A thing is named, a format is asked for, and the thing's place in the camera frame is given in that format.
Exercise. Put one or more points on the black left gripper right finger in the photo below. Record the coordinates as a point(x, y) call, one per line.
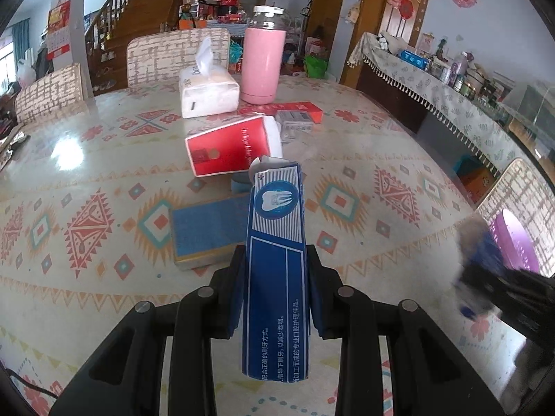
point(394, 351)

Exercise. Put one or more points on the green plastic bucket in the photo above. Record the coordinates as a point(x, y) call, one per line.
point(315, 67)

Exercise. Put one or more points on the purple plastic basket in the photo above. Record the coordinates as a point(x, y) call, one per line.
point(514, 242)

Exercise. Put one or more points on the blue Vinda packet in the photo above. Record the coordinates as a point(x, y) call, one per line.
point(480, 257)

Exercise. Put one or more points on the mesh food cover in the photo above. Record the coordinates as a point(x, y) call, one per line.
point(532, 104)

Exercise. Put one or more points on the pink thermos bottle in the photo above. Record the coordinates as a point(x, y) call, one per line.
point(262, 55)

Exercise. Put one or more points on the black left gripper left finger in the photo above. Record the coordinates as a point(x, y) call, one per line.
point(123, 376)

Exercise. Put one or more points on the small grey white box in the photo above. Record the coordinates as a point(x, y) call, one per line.
point(292, 123)

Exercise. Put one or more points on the patterned chair left side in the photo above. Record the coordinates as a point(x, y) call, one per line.
point(50, 94)

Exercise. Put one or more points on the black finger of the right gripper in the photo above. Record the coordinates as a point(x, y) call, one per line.
point(525, 299)

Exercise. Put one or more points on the long red box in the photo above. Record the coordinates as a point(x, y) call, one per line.
point(315, 113)

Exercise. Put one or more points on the patterned chair right side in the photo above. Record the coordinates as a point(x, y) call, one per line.
point(523, 191)

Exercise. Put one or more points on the sideboard with patterned cloth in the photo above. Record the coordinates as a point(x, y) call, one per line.
point(409, 94)

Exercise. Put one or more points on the wooden staircase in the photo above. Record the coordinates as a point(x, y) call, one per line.
point(113, 27)

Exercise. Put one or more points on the patterned chair far side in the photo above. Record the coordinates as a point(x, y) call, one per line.
point(161, 57)

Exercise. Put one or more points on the white tissue pack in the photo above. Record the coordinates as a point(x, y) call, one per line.
point(205, 87)

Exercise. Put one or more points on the blue toothpaste box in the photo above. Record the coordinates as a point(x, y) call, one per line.
point(276, 303)

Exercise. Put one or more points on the patterned chair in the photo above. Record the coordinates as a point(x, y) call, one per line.
point(523, 191)
point(50, 94)
point(161, 57)

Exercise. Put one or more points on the red and white carton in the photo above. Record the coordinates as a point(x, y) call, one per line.
point(233, 145)

